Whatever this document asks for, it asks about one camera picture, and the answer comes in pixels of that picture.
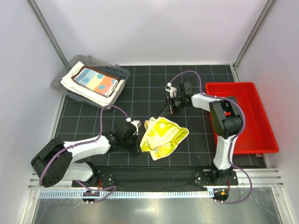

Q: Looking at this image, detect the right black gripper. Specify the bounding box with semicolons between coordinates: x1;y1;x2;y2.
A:
161;95;186;117

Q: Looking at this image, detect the colourful patterned cloth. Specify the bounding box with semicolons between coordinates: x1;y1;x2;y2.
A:
140;117;189;161

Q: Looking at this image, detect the blue white cloth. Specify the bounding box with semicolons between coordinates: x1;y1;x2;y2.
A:
74;67;119;97

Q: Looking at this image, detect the brown towel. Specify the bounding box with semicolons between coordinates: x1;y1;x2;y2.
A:
71;65;121;98

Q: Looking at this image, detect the white towel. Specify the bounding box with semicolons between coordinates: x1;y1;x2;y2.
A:
60;61;125;106

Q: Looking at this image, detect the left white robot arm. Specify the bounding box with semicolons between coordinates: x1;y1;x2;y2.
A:
31;120;141;188

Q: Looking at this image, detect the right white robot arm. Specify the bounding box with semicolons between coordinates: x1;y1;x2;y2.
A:
163;82;246;185

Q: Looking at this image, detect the clear plastic container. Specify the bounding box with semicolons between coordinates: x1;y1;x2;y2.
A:
50;55;130;108

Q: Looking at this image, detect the red plastic bin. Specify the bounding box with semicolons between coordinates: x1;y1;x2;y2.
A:
205;82;278;155

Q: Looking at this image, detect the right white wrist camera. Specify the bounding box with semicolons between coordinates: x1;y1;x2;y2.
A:
165;82;177;98

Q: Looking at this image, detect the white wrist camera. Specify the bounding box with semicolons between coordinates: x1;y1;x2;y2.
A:
165;82;177;98
130;120;141;129

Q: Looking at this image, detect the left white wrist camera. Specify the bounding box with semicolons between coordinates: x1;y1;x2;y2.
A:
130;120;141;129

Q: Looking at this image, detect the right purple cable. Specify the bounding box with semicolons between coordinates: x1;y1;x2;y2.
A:
167;70;253;206

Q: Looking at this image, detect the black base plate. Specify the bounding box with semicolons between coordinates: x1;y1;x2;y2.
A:
71;166;239;189

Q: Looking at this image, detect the slotted cable duct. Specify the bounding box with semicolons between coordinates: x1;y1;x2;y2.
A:
39;189;214;199

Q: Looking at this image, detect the aluminium rail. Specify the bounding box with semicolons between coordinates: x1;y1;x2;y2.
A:
28;168;284;190

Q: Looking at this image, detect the right aluminium frame post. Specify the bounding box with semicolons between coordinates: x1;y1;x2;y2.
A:
233;0;277;70

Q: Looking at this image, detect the aluminium frame post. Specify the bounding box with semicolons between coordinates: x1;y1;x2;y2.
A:
26;0;71;70
233;0;277;70

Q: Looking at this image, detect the left aluminium frame post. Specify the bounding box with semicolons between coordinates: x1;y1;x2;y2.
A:
26;0;71;70

